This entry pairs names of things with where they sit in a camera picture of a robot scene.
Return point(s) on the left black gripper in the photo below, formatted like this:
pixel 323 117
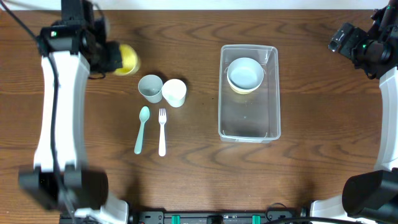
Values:
pixel 115 58

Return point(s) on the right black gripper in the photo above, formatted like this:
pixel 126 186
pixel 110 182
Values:
pixel 336 41

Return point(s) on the yellow plastic cup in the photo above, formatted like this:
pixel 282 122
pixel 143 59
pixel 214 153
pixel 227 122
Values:
pixel 130 61

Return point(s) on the grey plastic cup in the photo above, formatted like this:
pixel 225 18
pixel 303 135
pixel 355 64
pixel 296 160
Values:
pixel 150 87

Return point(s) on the grey plastic bowl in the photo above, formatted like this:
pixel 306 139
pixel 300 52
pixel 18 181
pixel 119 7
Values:
pixel 245 73

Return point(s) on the yellow plastic bowl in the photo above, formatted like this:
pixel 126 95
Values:
pixel 242 91

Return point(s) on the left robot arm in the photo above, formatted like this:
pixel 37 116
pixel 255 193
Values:
pixel 72 49

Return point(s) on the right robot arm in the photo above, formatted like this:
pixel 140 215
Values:
pixel 370 197

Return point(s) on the clear plastic container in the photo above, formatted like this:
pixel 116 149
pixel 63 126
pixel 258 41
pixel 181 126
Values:
pixel 254 117

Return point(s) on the mint green plastic spoon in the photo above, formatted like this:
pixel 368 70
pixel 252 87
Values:
pixel 144 115

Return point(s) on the white plastic cup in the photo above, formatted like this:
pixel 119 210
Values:
pixel 174 91

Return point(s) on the white plastic fork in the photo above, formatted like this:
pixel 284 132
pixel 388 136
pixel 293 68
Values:
pixel 162 122

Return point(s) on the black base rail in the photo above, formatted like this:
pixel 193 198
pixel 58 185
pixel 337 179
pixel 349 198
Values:
pixel 159 217

